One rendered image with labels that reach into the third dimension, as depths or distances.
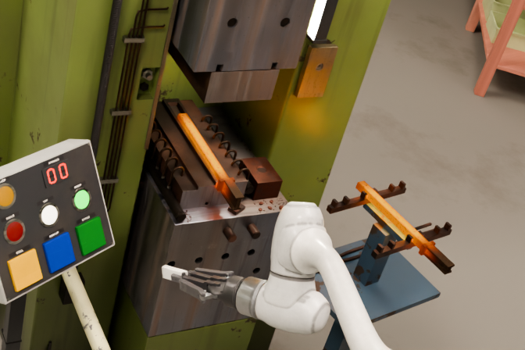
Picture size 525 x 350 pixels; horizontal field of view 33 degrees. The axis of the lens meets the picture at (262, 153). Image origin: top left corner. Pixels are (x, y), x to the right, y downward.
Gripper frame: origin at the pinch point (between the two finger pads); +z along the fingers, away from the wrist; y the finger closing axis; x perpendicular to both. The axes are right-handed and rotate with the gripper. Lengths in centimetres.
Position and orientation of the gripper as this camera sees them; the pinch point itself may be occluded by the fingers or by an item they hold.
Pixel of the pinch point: (174, 274)
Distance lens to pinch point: 220.6
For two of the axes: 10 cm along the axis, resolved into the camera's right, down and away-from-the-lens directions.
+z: -8.4, -1.6, 5.2
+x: -0.4, -9.4, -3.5
